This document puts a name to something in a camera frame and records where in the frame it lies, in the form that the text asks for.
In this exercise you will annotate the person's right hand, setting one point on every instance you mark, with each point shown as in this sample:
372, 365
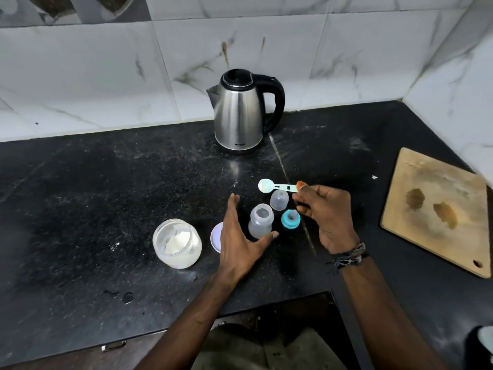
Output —
331, 219

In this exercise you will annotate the person's left hand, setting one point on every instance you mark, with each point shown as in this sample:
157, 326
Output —
235, 250

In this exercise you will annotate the person's left thumb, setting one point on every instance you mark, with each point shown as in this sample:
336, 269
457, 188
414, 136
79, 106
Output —
267, 241

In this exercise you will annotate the person's right thumb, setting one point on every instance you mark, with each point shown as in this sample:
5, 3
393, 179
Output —
310, 190

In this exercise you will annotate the white measuring scoop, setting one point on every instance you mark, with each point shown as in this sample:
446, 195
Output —
266, 185

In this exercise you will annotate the person's left forearm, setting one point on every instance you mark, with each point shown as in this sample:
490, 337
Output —
188, 323

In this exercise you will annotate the person's right forearm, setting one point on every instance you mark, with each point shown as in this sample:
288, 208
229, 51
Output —
385, 319

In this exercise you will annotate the clear baby bottle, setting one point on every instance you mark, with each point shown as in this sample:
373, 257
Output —
260, 223

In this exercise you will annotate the clear bottle cap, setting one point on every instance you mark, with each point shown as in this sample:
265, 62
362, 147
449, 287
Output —
279, 201

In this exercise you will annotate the pale purple jar lid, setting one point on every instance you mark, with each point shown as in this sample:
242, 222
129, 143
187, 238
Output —
217, 236

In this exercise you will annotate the braided thread wristband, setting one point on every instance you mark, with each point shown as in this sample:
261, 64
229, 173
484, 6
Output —
350, 257

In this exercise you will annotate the clear jar of white powder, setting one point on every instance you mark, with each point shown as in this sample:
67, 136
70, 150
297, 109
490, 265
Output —
178, 245

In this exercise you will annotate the stainless steel electric kettle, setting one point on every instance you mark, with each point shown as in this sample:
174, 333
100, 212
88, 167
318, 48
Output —
238, 115

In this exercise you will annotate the person's olive trousers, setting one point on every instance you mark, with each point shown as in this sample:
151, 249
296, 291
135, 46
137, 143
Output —
269, 348

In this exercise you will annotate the wooden cutting board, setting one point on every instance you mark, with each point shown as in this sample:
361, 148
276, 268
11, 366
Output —
439, 211

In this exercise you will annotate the white rounded object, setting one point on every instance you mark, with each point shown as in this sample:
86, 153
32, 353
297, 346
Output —
486, 339

